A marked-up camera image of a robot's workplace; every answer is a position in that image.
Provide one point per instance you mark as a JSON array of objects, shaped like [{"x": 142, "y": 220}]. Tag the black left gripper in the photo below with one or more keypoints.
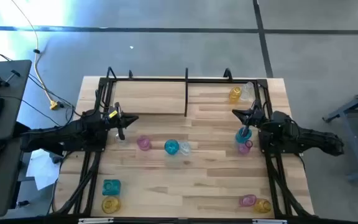
[{"x": 112, "y": 121}]

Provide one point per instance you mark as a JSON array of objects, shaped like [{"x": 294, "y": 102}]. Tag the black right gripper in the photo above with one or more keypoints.
[{"x": 256, "y": 118}]

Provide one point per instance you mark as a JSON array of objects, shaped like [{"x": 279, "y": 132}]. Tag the clear ribbed glass vase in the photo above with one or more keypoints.
[
  {"x": 117, "y": 142},
  {"x": 248, "y": 91},
  {"x": 185, "y": 148}
]

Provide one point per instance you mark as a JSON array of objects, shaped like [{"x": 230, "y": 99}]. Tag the pink glass vase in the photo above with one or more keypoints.
[
  {"x": 143, "y": 143},
  {"x": 247, "y": 200},
  {"x": 243, "y": 148}
]

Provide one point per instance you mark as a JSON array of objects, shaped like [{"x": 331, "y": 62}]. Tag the teal embossed glass vase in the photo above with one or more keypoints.
[{"x": 171, "y": 147}]

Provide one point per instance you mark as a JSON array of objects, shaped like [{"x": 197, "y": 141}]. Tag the teal square glass vase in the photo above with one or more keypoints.
[{"x": 111, "y": 187}]

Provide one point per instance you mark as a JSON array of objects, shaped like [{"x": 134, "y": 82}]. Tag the yellow ribbed glass vase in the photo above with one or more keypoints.
[
  {"x": 262, "y": 206},
  {"x": 111, "y": 205}
]

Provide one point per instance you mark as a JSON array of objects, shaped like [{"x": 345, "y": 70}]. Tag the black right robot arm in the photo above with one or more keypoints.
[{"x": 306, "y": 137}]

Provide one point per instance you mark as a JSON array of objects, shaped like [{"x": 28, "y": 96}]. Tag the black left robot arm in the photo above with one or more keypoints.
[{"x": 73, "y": 132}]

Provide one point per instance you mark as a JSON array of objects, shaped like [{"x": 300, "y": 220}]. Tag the yellow label tag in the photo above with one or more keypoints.
[{"x": 113, "y": 114}]

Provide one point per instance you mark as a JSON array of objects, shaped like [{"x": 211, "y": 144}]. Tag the yellow glass bottle vase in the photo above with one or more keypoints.
[{"x": 235, "y": 95}]

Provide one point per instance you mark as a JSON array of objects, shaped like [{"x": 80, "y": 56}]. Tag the grey caster wheel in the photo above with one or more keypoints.
[{"x": 54, "y": 158}]

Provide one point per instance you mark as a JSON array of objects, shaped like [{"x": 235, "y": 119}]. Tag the white paper sheet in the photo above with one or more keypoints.
[{"x": 42, "y": 169}]

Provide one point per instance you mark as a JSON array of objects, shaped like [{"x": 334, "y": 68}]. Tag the small black floor object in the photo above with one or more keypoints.
[{"x": 23, "y": 203}]

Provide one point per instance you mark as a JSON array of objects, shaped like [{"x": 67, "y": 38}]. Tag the black metal table frame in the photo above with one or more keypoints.
[{"x": 213, "y": 80}]

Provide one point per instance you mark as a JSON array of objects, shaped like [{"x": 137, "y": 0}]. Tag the black shelf divider post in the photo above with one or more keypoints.
[{"x": 186, "y": 93}]

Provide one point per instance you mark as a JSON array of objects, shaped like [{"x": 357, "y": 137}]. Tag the silver edge bracket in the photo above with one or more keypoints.
[
  {"x": 269, "y": 221},
  {"x": 95, "y": 220}
]

